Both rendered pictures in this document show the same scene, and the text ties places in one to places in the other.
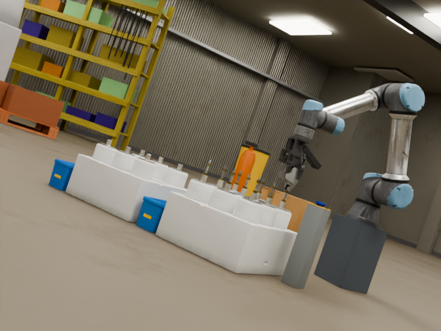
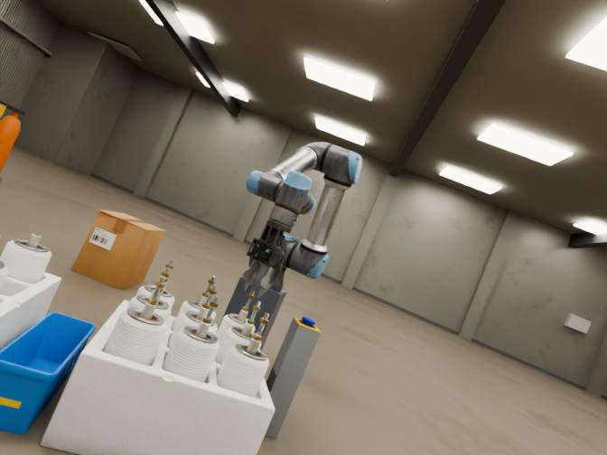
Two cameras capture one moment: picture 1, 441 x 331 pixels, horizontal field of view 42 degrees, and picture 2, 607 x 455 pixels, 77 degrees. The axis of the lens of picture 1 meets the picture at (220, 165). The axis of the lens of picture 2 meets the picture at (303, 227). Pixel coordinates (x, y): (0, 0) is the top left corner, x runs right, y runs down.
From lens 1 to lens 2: 162 cm
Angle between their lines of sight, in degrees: 49
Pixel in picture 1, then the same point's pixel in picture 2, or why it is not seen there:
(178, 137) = not seen: outside the picture
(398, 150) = (329, 221)
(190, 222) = (139, 413)
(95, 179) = not seen: outside the picture
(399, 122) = (337, 192)
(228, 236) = (227, 433)
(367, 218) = (277, 284)
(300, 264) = (284, 407)
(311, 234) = (302, 367)
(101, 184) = not seen: outside the picture
